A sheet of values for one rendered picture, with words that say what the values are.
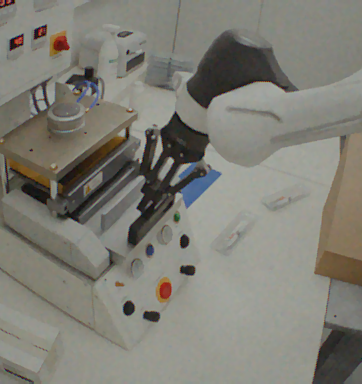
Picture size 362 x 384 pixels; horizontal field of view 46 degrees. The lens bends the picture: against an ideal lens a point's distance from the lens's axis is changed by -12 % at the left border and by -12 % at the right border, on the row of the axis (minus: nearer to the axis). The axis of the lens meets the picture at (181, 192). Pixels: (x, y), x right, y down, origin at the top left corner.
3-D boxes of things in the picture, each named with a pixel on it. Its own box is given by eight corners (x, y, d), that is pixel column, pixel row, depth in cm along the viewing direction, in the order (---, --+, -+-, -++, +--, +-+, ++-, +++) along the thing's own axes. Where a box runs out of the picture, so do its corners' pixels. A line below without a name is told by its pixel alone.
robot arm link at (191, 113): (225, 122, 68) (208, 147, 72) (252, 95, 77) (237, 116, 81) (157, 74, 69) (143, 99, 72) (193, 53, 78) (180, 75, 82)
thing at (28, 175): (8, 172, 91) (5, 134, 85) (70, 127, 107) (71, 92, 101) (67, 204, 85) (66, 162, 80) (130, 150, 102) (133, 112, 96)
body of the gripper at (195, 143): (165, 111, 73) (142, 151, 79) (209, 144, 72) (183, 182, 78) (187, 95, 78) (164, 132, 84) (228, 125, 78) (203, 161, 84)
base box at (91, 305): (-36, 243, 108) (-48, 193, 97) (45, 175, 135) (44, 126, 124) (129, 351, 91) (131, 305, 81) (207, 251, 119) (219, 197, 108)
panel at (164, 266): (134, 344, 92) (100, 279, 84) (197, 263, 114) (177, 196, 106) (141, 346, 91) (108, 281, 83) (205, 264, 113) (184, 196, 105)
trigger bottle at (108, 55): (92, 81, 178) (97, 26, 163) (103, 74, 185) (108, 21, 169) (110, 85, 176) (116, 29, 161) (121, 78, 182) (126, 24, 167)
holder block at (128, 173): (21, 195, 93) (20, 186, 91) (76, 152, 107) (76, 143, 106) (79, 228, 88) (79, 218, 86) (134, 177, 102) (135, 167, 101)
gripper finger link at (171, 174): (189, 139, 80) (196, 144, 80) (164, 181, 88) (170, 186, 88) (178, 149, 77) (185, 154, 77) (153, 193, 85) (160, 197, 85)
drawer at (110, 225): (15, 208, 95) (11, 180, 90) (73, 161, 111) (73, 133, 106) (125, 271, 86) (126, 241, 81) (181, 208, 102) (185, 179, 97)
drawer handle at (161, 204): (126, 241, 87) (127, 225, 84) (166, 199, 98) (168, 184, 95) (136, 246, 86) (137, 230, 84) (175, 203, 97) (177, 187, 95)
